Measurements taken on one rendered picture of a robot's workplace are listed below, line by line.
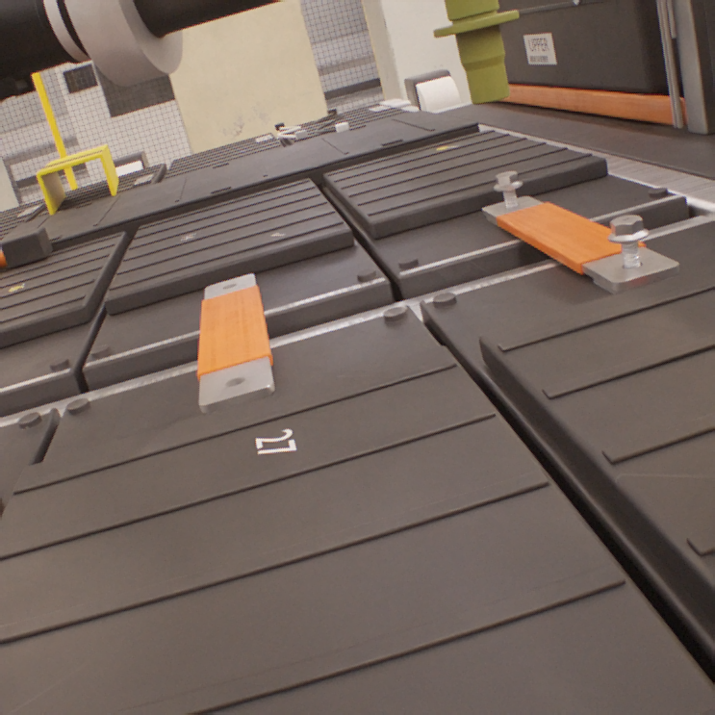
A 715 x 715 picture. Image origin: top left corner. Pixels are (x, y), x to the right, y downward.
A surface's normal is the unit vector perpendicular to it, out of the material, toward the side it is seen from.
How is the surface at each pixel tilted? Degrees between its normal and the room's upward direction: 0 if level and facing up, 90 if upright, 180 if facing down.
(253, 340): 0
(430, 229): 0
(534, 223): 0
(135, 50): 131
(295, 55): 90
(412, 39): 90
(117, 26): 116
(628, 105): 90
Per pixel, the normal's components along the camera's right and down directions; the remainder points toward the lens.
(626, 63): -0.96, 0.28
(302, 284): -0.25, -0.90
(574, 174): 0.14, 0.32
